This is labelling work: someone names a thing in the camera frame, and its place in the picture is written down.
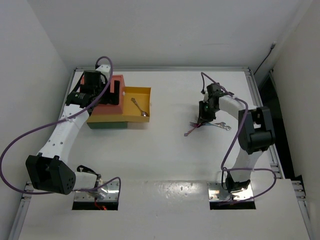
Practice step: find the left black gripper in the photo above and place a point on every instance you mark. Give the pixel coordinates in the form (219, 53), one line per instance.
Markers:
(110, 98)

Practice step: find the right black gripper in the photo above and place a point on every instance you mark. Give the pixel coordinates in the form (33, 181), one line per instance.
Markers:
(203, 118)

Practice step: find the pink metallic fork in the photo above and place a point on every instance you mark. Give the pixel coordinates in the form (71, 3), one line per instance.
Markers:
(193, 126)

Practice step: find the silver metal fork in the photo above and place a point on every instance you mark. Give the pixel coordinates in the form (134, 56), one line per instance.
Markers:
(221, 125)

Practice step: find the silver metal spoon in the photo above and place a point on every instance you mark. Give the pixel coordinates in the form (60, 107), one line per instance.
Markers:
(143, 113)

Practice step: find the green bottom drawer box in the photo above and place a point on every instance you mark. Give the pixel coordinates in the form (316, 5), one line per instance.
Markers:
(107, 125)

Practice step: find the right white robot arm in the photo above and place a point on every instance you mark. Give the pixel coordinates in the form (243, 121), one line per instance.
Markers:
(255, 132)

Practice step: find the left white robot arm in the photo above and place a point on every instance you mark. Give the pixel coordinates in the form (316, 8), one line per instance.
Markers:
(49, 170)

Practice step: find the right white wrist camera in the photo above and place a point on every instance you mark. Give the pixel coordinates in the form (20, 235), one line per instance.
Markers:
(205, 97)

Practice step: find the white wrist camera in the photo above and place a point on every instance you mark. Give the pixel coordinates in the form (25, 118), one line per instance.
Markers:
(205, 97)
(105, 69)

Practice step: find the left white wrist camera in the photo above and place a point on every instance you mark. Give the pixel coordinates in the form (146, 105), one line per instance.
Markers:
(105, 69)

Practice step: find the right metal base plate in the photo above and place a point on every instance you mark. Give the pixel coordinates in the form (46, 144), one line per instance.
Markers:
(217, 192)

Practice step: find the metal base plate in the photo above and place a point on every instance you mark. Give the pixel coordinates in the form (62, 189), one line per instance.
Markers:
(108, 193)
(217, 192)

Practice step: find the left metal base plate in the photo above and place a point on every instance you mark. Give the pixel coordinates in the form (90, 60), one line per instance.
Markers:
(108, 193)

